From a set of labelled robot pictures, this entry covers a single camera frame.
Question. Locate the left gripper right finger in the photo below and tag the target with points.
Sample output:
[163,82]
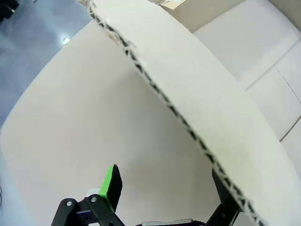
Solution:
[225,212]

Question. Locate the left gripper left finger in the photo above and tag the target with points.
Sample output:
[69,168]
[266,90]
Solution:
[113,188]

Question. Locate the brown cardboard box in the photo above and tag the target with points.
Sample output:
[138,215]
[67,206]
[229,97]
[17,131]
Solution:
[211,94]

